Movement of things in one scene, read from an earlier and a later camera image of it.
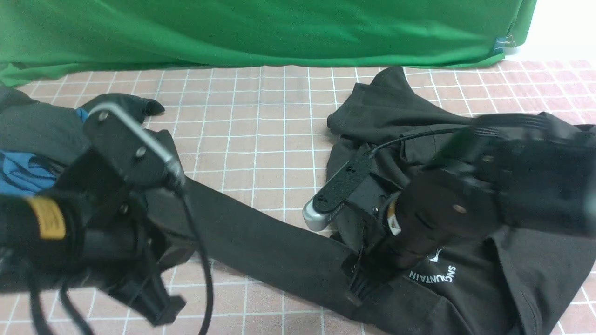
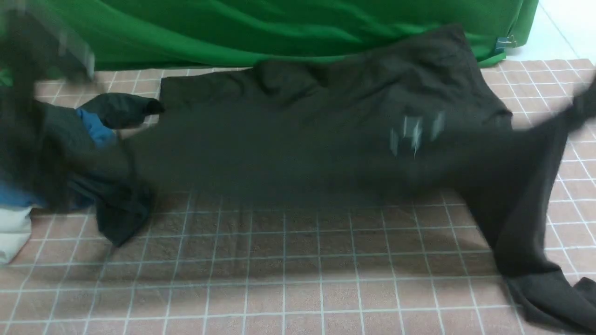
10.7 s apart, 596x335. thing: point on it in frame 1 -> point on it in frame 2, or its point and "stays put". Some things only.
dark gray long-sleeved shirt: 498,284 -> 410,120
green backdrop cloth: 40,38 stays put
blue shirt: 22,174 -> 100,134
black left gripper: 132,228 -> 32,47
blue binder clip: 502,42 stays put
